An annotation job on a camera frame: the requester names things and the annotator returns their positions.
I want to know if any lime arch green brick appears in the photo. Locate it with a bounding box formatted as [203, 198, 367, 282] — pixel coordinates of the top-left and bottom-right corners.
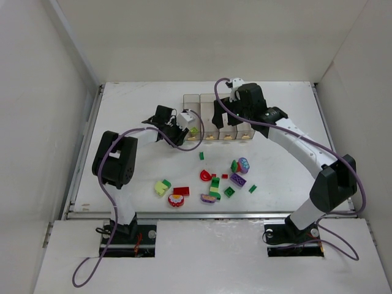
[154, 179, 172, 196]

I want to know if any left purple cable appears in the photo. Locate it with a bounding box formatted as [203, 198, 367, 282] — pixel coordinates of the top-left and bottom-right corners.
[72, 109, 205, 288]

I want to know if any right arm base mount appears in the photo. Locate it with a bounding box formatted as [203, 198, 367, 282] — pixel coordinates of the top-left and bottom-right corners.
[262, 223, 324, 257]

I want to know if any purple cable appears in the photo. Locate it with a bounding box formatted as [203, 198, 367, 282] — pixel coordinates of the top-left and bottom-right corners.
[72, 109, 205, 288]
[213, 77, 368, 262]

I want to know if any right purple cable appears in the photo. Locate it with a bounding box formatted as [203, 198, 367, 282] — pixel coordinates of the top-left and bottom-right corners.
[213, 77, 368, 262]

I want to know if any purple flower brick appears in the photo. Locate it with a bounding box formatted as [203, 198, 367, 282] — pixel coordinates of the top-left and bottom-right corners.
[238, 157, 250, 174]

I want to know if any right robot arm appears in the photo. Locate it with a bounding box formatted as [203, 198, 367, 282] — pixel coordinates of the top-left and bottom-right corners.
[213, 78, 360, 239]

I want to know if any green and red brick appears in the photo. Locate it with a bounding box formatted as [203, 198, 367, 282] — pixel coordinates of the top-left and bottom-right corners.
[230, 160, 241, 173]

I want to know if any small green piece right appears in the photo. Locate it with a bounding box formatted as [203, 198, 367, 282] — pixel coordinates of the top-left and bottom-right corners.
[249, 184, 257, 194]

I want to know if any red arch brick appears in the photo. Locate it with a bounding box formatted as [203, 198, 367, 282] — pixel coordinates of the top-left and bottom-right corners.
[200, 170, 212, 182]

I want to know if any green square brick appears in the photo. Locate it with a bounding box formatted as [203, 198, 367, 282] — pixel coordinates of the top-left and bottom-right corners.
[224, 187, 235, 198]

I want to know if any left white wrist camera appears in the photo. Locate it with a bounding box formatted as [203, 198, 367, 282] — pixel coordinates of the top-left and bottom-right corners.
[176, 112, 195, 129]

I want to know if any red rectangular brick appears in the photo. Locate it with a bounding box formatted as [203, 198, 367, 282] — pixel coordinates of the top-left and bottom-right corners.
[173, 186, 190, 197]

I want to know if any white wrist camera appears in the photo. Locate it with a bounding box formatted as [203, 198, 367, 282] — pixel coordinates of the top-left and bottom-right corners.
[225, 77, 244, 102]
[176, 112, 195, 129]

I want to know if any lime and green brick stack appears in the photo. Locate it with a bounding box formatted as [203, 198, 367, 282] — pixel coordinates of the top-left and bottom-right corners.
[189, 127, 199, 137]

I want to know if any red flower brick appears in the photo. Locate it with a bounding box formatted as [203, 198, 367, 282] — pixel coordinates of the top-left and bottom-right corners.
[168, 194, 184, 208]

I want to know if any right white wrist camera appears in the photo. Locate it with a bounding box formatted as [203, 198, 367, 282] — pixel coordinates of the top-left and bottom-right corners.
[225, 77, 244, 102]

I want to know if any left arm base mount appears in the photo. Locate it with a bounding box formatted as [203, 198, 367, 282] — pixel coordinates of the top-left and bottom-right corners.
[104, 224, 157, 258]

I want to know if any green lime tall stack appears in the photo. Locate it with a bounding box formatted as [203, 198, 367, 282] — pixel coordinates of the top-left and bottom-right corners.
[209, 177, 221, 200]

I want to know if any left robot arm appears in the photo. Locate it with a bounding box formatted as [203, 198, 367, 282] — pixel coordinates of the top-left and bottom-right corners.
[92, 105, 194, 190]

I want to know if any purple flat brick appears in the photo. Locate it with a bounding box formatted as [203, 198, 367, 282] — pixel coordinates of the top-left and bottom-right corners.
[230, 173, 246, 188]

